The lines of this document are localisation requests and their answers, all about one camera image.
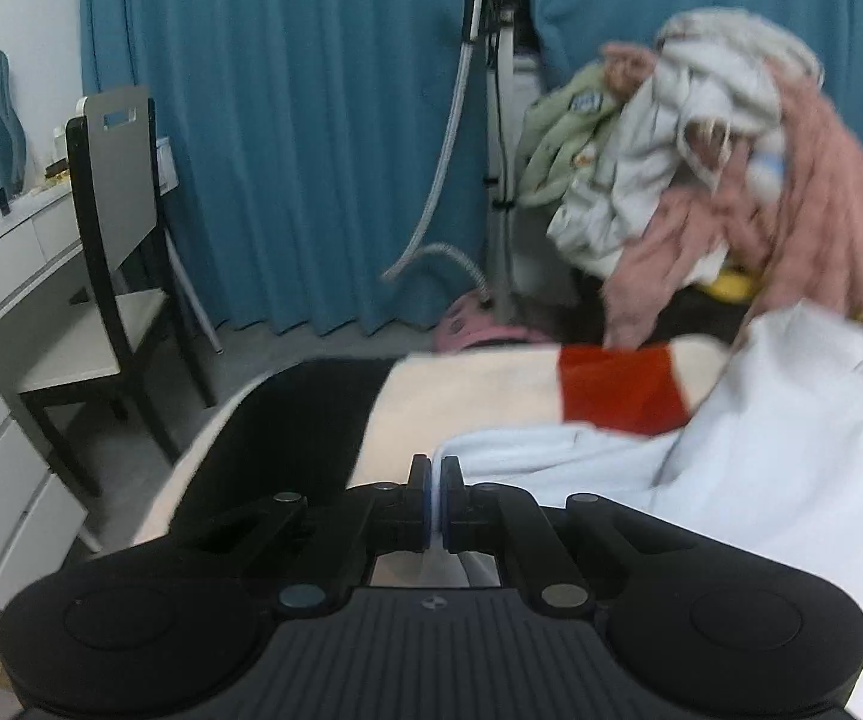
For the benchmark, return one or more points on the pink garment steamer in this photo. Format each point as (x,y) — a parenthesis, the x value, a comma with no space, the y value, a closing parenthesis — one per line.
(503,165)

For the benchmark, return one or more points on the white garment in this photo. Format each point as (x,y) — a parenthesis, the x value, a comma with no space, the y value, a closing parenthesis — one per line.
(776,427)

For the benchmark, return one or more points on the pale green garment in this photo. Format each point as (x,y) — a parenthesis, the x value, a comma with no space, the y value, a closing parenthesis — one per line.
(559,142)

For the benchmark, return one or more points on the cream black red blanket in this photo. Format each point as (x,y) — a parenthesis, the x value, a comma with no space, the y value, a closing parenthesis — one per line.
(476,397)

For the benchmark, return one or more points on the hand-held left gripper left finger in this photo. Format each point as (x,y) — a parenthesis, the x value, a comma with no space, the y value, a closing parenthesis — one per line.
(425,514)

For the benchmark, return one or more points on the small black bottle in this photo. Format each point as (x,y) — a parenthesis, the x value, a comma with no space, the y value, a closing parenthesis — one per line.
(3,202)

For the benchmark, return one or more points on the yellow item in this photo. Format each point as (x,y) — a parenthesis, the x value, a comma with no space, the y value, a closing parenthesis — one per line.
(731,285)

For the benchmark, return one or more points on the dark cloth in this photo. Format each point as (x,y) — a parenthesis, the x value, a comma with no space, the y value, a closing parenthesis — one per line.
(671,322)

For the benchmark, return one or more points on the black chair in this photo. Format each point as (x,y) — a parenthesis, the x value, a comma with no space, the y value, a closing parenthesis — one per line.
(113,165)

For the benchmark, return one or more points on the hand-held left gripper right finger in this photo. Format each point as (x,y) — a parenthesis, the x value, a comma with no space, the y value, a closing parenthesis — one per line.
(445,514)

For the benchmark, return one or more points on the crumpled off-white garment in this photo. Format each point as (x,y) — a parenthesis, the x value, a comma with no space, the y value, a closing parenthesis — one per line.
(716,82)

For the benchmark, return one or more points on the pink fuzzy garment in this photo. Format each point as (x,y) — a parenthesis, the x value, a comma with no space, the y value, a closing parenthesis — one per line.
(814,187)

